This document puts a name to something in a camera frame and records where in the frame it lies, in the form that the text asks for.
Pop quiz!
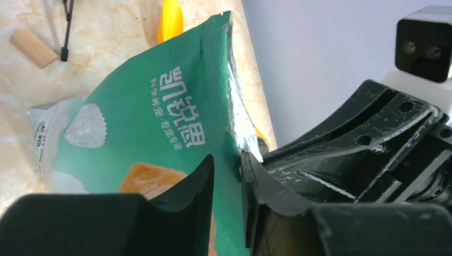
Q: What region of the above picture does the black tripod stand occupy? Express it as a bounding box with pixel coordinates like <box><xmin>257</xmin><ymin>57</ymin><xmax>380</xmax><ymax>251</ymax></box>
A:
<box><xmin>60</xmin><ymin>0</ymin><xmax>75</xmax><ymax>62</ymax></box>

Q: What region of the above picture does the yellow double pet bowl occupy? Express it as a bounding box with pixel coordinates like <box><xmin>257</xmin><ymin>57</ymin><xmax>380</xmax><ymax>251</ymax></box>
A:
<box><xmin>255</xmin><ymin>127</ymin><xmax>270</xmax><ymax>156</ymax></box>

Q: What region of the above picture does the green pet food bag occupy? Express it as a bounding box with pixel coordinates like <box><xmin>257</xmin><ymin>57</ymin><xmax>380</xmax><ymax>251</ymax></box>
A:
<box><xmin>28</xmin><ymin>11</ymin><xmax>262</xmax><ymax>255</ymax></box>

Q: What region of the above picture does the yellow plastic scoop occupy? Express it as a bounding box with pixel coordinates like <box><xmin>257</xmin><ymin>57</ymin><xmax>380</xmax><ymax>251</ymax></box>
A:
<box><xmin>156</xmin><ymin>0</ymin><xmax>184</xmax><ymax>44</ymax></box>

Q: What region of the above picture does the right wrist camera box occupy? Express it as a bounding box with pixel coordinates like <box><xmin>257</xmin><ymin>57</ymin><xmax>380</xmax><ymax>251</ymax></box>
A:
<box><xmin>394</xmin><ymin>5</ymin><xmax>451</xmax><ymax>83</ymax></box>

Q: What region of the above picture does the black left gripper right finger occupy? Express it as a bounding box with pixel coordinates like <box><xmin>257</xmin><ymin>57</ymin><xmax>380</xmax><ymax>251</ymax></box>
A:
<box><xmin>240</xmin><ymin>152</ymin><xmax>451</xmax><ymax>255</ymax></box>

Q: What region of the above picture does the rectangular wooden block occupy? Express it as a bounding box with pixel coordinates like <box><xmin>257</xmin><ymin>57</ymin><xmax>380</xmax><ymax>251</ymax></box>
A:
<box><xmin>10</xmin><ymin>28</ymin><xmax>58</xmax><ymax>69</ymax></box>

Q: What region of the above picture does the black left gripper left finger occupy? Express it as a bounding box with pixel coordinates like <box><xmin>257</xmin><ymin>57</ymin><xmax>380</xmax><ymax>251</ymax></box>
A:
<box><xmin>1</xmin><ymin>155</ymin><xmax>214</xmax><ymax>255</ymax></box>

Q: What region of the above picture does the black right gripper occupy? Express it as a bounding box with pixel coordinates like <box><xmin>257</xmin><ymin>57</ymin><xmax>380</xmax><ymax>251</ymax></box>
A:
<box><xmin>263</xmin><ymin>80</ymin><xmax>451</xmax><ymax>205</ymax></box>

